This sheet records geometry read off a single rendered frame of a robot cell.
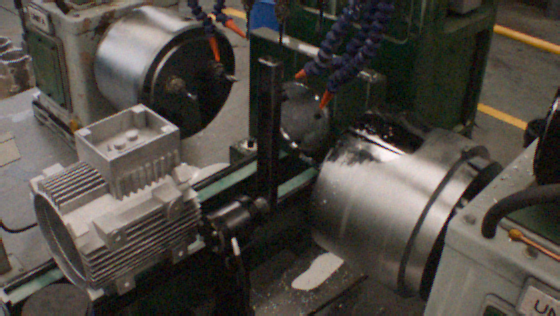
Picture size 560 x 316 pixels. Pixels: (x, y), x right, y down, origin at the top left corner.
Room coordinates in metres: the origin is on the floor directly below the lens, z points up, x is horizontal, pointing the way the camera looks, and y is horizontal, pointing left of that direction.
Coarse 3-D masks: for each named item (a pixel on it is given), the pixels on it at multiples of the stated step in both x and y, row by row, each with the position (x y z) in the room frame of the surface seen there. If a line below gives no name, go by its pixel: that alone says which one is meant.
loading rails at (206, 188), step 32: (256, 160) 0.97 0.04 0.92; (288, 160) 0.99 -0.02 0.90; (224, 192) 0.87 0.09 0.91; (288, 192) 0.85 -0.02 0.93; (288, 224) 0.85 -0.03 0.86; (192, 256) 0.68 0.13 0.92; (256, 256) 0.79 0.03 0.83; (0, 288) 0.57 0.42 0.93; (32, 288) 0.59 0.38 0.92; (160, 288) 0.63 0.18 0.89; (192, 288) 0.68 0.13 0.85
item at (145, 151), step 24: (120, 120) 0.74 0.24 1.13; (144, 120) 0.76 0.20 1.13; (96, 144) 0.70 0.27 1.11; (120, 144) 0.68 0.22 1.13; (144, 144) 0.66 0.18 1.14; (168, 144) 0.69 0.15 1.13; (96, 168) 0.65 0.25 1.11; (120, 168) 0.63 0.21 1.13; (144, 168) 0.66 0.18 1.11; (168, 168) 0.69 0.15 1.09; (120, 192) 0.62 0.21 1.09
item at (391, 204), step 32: (352, 128) 0.71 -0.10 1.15; (384, 128) 0.70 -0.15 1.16; (416, 128) 0.70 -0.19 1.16; (352, 160) 0.66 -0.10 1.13; (384, 160) 0.65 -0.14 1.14; (416, 160) 0.63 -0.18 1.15; (448, 160) 0.62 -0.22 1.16; (480, 160) 0.64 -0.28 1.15; (320, 192) 0.66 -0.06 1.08; (352, 192) 0.63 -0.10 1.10; (384, 192) 0.61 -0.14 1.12; (416, 192) 0.59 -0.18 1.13; (448, 192) 0.59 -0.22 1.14; (320, 224) 0.64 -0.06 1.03; (352, 224) 0.61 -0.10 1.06; (384, 224) 0.58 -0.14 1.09; (416, 224) 0.56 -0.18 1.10; (352, 256) 0.61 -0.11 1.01; (384, 256) 0.57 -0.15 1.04; (416, 256) 0.55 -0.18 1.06; (416, 288) 0.55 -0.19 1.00
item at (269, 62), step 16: (272, 64) 0.70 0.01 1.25; (272, 80) 0.70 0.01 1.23; (272, 96) 0.70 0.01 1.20; (272, 112) 0.70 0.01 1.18; (272, 128) 0.70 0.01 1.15; (272, 144) 0.70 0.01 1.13; (272, 160) 0.70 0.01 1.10; (256, 176) 0.72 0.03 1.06; (272, 176) 0.70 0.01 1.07; (256, 192) 0.72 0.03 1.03; (272, 192) 0.70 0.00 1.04; (272, 208) 0.70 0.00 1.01
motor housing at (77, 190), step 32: (64, 192) 0.60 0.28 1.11; (96, 192) 0.61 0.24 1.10; (192, 192) 0.68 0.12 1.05; (64, 224) 0.67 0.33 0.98; (128, 224) 0.59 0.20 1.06; (160, 224) 0.63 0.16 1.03; (192, 224) 0.66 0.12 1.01; (64, 256) 0.63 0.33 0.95; (96, 256) 0.55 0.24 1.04; (128, 256) 0.58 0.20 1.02; (160, 256) 0.62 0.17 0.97; (96, 288) 0.54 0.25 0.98
